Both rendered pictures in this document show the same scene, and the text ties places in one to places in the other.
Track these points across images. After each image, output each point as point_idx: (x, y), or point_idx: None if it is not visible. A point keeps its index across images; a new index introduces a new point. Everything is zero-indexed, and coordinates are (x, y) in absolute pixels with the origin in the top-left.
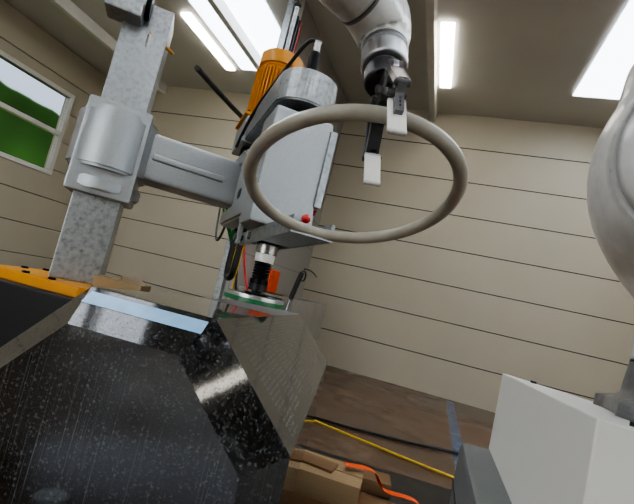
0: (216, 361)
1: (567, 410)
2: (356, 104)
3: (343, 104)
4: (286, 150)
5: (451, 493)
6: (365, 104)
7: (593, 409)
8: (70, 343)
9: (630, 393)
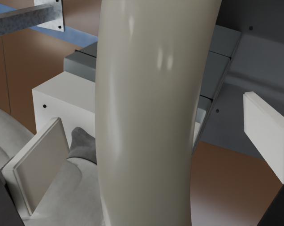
0: None
1: (55, 97)
2: (95, 110)
3: (100, 27)
4: None
5: (207, 95)
6: (97, 160)
7: (72, 116)
8: None
9: (92, 148)
